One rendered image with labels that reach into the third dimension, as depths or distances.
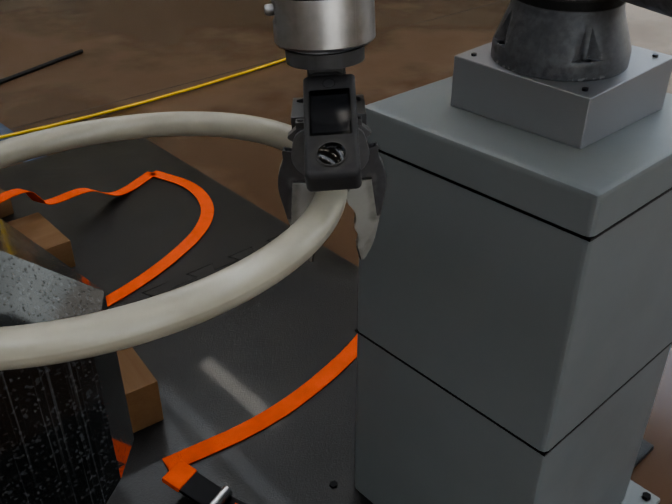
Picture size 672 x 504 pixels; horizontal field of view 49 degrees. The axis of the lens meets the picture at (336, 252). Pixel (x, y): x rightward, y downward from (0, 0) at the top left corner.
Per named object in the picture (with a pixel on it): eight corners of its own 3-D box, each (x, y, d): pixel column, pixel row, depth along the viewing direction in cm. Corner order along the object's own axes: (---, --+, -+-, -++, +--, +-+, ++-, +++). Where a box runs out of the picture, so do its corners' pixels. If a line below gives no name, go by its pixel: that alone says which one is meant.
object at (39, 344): (-305, 294, 65) (-323, 265, 63) (99, 116, 101) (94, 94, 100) (92, 468, 42) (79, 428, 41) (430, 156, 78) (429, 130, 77)
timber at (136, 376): (164, 420, 170) (157, 380, 164) (114, 442, 164) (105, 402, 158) (116, 352, 191) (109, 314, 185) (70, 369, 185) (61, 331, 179)
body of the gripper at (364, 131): (368, 149, 76) (364, 30, 70) (373, 183, 68) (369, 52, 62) (294, 153, 76) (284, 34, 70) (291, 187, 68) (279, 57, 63)
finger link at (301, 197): (313, 239, 79) (325, 159, 74) (313, 267, 74) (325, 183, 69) (284, 235, 79) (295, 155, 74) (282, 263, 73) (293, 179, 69)
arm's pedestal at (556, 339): (469, 381, 184) (512, 40, 139) (659, 502, 152) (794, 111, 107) (318, 489, 155) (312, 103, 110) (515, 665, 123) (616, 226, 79)
